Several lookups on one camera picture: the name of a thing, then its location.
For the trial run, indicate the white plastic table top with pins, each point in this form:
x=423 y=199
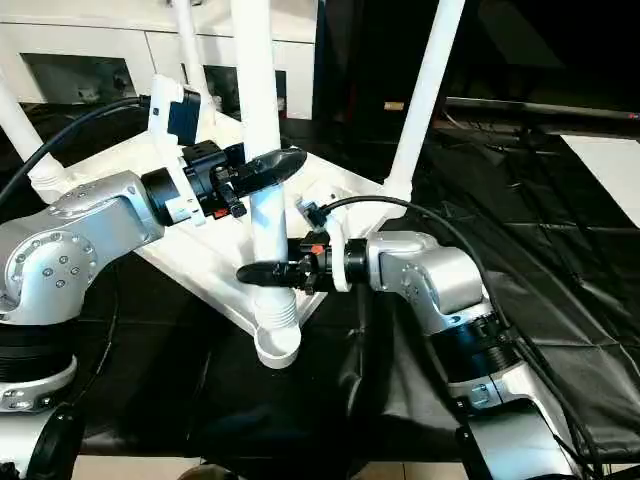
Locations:
x=200 y=250

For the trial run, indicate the white plastic table leg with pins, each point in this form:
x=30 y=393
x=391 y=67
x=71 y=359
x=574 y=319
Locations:
x=425 y=90
x=258 y=80
x=190 y=50
x=15 y=125

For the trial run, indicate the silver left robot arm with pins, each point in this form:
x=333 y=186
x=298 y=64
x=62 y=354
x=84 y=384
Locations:
x=60 y=250

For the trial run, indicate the small yellow label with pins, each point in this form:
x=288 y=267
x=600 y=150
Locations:
x=394 y=105

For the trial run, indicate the white cabinet with glass doors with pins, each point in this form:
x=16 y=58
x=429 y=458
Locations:
x=80 y=50

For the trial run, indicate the black mat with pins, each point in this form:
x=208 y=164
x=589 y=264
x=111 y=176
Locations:
x=560 y=260

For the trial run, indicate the white flat board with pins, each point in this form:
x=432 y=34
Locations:
x=610 y=170

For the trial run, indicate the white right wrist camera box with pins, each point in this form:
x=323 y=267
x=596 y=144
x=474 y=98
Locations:
x=350 y=265

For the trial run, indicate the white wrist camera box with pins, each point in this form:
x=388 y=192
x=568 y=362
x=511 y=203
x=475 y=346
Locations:
x=350 y=265
x=172 y=110

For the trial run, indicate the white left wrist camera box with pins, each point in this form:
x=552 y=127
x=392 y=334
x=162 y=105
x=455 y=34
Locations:
x=172 y=110

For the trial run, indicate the black metal rail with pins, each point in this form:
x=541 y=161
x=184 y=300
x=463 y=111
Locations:
x=540 y=108

